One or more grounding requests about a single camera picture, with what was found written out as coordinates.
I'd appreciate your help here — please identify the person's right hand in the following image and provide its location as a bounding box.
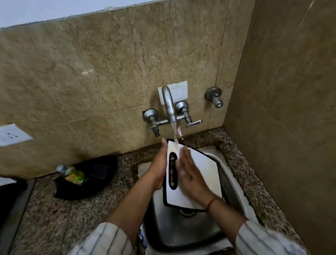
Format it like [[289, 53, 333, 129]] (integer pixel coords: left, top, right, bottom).
[[175, 146, 219, 208]]

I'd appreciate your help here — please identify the person's left hand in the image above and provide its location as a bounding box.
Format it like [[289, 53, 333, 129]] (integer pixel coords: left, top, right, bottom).
[[144, 138, 168, 191]]

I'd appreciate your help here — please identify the white black-edged cutting board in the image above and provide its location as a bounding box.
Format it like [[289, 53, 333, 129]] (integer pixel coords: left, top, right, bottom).
[[162, 139, 223, 213]]

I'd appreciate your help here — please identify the person's left forearm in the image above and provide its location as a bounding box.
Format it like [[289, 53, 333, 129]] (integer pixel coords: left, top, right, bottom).
[[105, 173, 158, 246]]

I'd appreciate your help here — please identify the person's right forearm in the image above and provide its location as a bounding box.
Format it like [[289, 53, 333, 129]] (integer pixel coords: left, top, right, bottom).
[[205, 196, 248, 245]]

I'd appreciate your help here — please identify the water stream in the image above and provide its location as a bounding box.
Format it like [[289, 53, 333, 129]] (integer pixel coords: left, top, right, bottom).
[[171, 121, 184, 145]]

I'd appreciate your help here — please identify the black basket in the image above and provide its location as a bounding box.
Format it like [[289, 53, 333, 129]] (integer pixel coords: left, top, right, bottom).
[[54, 156, 118, 201]]

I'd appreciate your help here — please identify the stainless steel sink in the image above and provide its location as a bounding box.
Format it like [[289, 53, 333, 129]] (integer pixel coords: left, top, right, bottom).
[[135, 146, 259, 255]]

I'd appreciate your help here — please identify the green dish soap bottle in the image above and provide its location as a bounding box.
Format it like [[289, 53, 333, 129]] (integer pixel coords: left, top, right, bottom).
[[56, 165, 88, 185]]

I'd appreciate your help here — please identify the white striped shirt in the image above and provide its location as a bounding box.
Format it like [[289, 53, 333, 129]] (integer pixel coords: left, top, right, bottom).
[[67, 220, 310, 255]]

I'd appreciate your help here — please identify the chrome wall mixer tap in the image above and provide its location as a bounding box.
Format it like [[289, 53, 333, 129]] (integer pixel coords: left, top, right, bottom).
[[142, 85, 202, 137]]

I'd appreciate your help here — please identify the red thread bracelet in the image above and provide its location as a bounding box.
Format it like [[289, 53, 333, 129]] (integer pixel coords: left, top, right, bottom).
[[205, 196, 220, 213]]

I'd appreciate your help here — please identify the white switch plate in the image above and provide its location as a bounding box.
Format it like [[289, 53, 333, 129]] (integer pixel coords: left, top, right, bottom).
[[158, 81, 188, 106]]

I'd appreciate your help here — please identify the chrome wall valve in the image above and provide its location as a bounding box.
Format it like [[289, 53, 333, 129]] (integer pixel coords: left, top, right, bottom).
[[204, 87, 224, 109]]

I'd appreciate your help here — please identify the white wall socket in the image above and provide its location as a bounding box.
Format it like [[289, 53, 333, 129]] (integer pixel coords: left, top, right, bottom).
[[0, 123, 34, 147]]

